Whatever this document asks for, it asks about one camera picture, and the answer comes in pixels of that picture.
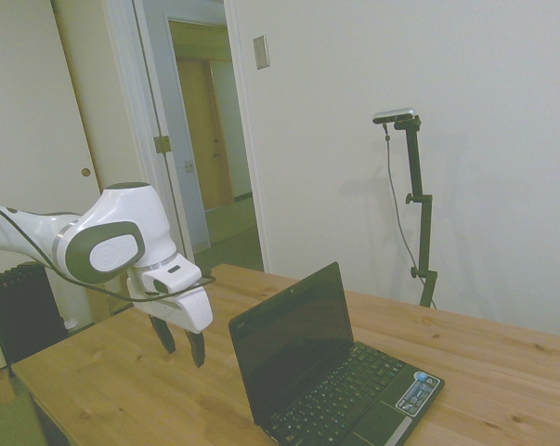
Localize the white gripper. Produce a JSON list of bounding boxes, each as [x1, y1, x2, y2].
[[124, 269, 215, 369]]

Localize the black laptop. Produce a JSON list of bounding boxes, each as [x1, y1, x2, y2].
[[228, 261, 446, 446]]

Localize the black radiator heater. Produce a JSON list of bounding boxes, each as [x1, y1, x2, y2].
[[0, 260, 70, 365]]

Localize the wooden hallway door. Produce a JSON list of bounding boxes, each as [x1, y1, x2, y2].
[[176, 58, 233, 211]]

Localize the white door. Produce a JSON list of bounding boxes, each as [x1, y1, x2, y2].
[[49, 0, 212, 256]]

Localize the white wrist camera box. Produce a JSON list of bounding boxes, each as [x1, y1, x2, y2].
[[140, 263, 202, 295]]

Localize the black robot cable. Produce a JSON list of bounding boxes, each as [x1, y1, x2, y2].
[[0, 198, 217, 305]]

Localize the black camera stand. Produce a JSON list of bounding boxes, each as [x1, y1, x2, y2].
[[393, 115, 439, 309]]

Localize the beige wall switch plate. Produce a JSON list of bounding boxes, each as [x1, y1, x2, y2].
[[253, 34, 270, 71]]

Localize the silver exterior camera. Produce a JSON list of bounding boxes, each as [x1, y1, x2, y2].
[[371, 107, 419, 125]]

